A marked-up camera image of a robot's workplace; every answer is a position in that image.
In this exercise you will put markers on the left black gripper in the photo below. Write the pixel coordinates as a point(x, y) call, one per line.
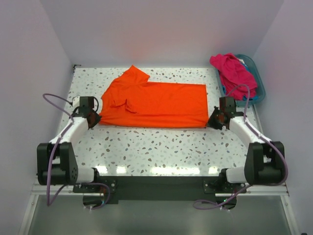
point(93, 117)

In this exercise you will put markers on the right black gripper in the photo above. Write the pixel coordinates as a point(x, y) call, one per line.
point(216, 120)

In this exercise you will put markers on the orange t shirt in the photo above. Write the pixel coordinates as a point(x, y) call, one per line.
point(132, 100)

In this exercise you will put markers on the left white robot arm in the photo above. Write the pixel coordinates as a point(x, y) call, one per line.
point(56, 161)

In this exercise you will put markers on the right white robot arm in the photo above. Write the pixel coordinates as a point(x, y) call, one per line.
point(265, 159)

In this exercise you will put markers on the pink t shirt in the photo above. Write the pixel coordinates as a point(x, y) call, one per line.
point(227, 65)

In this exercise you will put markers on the teal plastic basket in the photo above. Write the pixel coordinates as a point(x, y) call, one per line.
point(260, 91)

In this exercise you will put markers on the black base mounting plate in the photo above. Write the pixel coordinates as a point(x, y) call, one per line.
point(114, 189)

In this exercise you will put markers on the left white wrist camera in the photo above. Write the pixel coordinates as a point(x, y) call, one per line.
point(75, 101)

